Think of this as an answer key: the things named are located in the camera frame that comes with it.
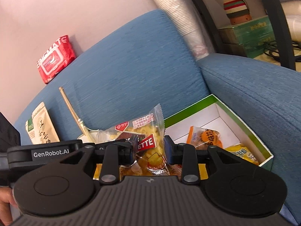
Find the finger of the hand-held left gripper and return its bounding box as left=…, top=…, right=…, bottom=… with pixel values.
left=82, top=139, right=132, bottom=147

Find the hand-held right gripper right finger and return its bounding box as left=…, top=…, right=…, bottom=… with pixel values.
left=164, top=135, right=238, bottom=184

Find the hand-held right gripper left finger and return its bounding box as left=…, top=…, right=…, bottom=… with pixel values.
left=59, top=135, right=139, bottom=186

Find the clear macaroni snack packet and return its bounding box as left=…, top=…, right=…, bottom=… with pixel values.
left=103, top=104, right=171, bottom=177

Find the clear packet with orange label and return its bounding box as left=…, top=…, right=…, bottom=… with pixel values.
left=186, top=125, right=224, bottom=150

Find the yellow snack packet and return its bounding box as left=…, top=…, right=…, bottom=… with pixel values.
left=224, top=144, right=259, bottom=166

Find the green cardboard box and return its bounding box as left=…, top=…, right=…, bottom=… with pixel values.
left=93, top=94, right=274, bottom=182

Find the person's left hand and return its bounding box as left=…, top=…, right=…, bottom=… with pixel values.
left=0, top=186, right=16, bottom=226

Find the large kraft grain pouch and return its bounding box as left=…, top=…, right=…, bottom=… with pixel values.
left=25, top=102, right=60, bottom=145

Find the blue fabric sofa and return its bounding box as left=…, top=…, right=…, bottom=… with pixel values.
left=12, top=9, right=301, bottom=226

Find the red wet wipes pack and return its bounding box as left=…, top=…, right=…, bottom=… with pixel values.
left=36, top=35, right=76, bottom=84

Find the white plastic wrapped roll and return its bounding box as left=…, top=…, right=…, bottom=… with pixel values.
left=142, top=0, right=210, bottom=60

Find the light blue checked blanket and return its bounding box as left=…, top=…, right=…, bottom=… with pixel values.
left=279, top=202, right=301, bottom=226

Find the black metal shelf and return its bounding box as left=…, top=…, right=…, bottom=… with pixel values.
left=180, top=0, right=301, bottom=71

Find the green box on shelf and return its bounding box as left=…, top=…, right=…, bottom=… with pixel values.
left=217, top=15, right=278, bottom=59

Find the striped vase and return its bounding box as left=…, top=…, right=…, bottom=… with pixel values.
left=220, top=0, right=252, bottom=25

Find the round painted fan wooden handle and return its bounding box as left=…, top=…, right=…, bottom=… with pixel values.
left=59, top=87, right=105, bottom=144

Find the black cable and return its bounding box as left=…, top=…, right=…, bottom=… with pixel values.
left=259, top=40, right=301, bottom=63

